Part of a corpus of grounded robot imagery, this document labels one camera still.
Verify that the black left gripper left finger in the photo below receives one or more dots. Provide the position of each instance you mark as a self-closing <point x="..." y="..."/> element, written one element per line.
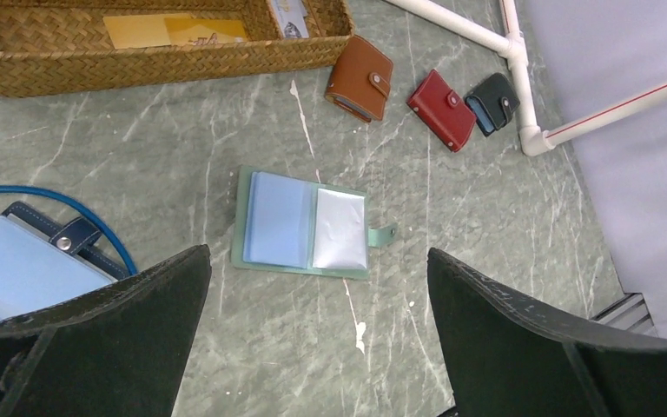
<point x="120" y="350"/>

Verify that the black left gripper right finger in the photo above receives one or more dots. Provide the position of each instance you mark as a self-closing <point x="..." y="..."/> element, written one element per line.
<point x="509" y="354"/>

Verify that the green card holder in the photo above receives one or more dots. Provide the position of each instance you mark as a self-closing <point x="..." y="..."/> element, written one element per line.
<point x="288" y="225"/>

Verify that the orange credit card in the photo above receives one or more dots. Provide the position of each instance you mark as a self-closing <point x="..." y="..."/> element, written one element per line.
<point x="184" y="31"/>

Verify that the light blue card holder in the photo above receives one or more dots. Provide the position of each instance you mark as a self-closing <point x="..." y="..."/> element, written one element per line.
<point x="44" y="263"/>

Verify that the dark blue card holder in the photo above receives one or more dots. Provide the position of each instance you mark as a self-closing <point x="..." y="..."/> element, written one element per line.
<point x="494" y="102"/>

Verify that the red leather card holder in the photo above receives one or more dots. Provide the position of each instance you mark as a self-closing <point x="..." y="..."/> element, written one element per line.
<point x="443" y="111"/>

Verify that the brown leather card holder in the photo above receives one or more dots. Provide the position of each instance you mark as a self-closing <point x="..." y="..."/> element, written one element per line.
<point x="360" y="81"/>

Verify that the woven wicker tray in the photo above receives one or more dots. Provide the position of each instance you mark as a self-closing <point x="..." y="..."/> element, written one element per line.
<point x="56" y="47"/>

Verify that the aluminium frame rail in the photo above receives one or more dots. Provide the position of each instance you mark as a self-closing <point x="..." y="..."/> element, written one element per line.
<point x="630" y="314"/>

